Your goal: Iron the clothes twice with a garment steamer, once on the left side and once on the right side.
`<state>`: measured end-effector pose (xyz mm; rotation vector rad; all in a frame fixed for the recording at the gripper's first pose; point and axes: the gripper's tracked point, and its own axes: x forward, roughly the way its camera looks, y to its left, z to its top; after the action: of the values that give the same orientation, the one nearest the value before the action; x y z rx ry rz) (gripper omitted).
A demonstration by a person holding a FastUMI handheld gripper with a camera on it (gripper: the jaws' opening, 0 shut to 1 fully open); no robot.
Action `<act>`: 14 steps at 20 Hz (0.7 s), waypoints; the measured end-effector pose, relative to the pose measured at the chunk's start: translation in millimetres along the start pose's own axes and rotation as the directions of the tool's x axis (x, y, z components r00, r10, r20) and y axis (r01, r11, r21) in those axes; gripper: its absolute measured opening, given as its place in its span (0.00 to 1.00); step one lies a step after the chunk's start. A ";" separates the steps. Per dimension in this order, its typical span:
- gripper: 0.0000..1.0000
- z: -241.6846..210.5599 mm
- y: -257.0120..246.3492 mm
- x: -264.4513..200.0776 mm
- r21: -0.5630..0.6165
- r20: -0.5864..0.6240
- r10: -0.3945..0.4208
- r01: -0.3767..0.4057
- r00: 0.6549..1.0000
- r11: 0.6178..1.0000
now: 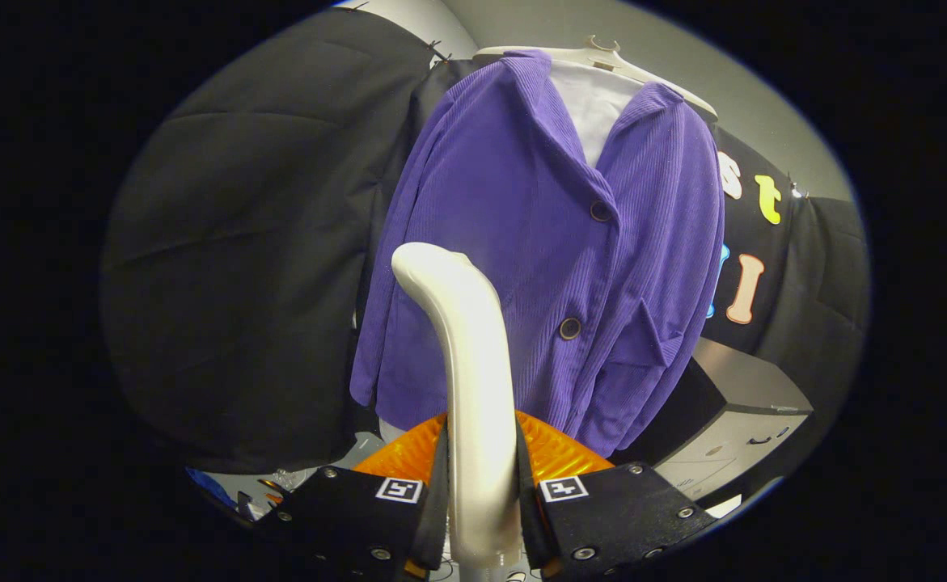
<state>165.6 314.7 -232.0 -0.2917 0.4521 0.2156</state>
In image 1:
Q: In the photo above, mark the cream plastic clothes hanger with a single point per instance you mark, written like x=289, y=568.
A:
x=602, y=61

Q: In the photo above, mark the grey drawer cabinet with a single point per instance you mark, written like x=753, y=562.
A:
x=732, y=380

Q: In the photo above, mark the white ironing form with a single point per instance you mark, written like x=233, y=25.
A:
x=594, y=105

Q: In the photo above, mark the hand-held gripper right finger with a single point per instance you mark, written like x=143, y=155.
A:
x=531, y=517

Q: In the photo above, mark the white garment steamer head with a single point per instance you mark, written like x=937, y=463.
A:
x=477, y=388

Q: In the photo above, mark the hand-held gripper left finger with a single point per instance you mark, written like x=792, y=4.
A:
x=435, y=517

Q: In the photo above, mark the white paper sheet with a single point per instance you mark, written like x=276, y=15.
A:
x=725, y=507

